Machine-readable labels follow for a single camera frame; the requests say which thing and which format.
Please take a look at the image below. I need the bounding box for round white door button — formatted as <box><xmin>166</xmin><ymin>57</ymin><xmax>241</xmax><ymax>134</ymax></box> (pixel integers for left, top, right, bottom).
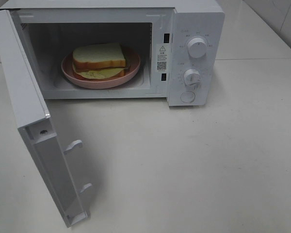
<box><xmin>180</xmin><ymin>91</ymin><xmax>195</xmax><ymax>103</ymax></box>

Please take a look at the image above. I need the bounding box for toast sandwich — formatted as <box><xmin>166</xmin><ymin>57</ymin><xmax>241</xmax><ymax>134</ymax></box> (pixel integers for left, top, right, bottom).
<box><xmin>72</xmin><ymin>43</ymin><xmax>130</xmax><ymax>80</ymax></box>

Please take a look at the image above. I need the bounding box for pink round plate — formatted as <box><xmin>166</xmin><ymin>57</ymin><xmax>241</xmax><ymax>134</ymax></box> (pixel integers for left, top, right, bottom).
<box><xmin>61</xmin><ymin>47</ymin><xmax>141</xmax><ymax>89</ymax></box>

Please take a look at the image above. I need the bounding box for white microwave door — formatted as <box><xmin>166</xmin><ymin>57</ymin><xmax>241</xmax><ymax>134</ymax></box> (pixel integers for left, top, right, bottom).
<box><xmin>0</xmin><ymin>10</ymin><xmax>91</xmax><ymax>227</ymax></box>

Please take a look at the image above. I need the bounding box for lower white timer knob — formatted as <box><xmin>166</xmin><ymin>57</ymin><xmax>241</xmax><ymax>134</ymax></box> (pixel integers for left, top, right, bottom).
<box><xmin>183</xmin><ymin>69</ymin><xmax>201</xmax><ymax>86</ymax></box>

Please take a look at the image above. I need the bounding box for white warning label sticker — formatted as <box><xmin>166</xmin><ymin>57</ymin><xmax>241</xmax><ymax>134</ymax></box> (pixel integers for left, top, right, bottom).
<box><xmin>155</xmin><ymin>43</ymin><xmax>170</xmax><ymax>73</ymax></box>

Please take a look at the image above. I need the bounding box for white microwave oven body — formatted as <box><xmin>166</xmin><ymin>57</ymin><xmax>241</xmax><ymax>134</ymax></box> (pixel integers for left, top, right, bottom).
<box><xmin>0</xmin><ymin>0</ymin><xmax>225</xmax><ymax>106</ymax></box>

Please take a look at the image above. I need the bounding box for upper white power knob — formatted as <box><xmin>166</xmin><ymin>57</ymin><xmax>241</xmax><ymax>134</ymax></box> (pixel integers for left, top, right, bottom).
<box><xmin>187</xmin><ymin>36</ymin><xmax>208</xmax><ymax>58</ymax></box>

